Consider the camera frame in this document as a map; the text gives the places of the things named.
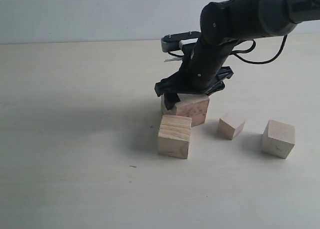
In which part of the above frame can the largest wooden cube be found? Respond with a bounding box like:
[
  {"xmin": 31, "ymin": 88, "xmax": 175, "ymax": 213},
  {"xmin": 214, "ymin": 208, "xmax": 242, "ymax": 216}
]
[{"xmin": 161, "ymin": 94, "xmax": 210, "ymax": 127}]

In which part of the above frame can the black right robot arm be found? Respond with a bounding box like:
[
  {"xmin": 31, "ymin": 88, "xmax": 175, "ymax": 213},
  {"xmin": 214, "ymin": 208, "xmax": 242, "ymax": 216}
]
[{"xmin": 154, "ymin": 0, "xmax": 320, "ymax": 110}]

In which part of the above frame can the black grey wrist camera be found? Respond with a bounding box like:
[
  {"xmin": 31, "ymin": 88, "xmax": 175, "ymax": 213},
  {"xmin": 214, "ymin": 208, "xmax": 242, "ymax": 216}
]
[{"xmin": 160, "ymin": 31, "xmax": 201, "ymax": 53}]

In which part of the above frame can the striped medium-large wooden cube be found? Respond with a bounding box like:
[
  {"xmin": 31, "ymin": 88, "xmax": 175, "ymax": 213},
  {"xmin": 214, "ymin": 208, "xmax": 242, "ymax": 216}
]
[{"xmin": 157, "ymin": 114, "xmax": 192, "ymax": 159}]

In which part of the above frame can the medium pale wooden cube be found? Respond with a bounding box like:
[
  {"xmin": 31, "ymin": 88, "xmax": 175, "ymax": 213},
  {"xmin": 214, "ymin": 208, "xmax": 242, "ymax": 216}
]
[{"xmin": 261, "ymin": 119, "xmax": 296, "ymax": 159}]

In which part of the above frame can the smallest wooden cube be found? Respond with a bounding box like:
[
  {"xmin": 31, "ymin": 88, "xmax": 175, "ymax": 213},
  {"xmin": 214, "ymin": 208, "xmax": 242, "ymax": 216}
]
[{"xmin": 217, "ymin": 112, "xmax": 246, "ymax": 140}]

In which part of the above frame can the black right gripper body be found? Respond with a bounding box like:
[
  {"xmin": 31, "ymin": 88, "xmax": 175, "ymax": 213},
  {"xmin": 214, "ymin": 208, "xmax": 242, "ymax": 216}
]
[{"xmin": 174, "ymin": 36, "xmax": 238, "ymax": 95}]

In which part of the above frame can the black camera cable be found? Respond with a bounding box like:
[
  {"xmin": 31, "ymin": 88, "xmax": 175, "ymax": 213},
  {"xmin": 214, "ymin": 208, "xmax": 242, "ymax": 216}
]
[{"xmin": 232, "ymin": 35, "xmax": 288, "ymax": 65}]

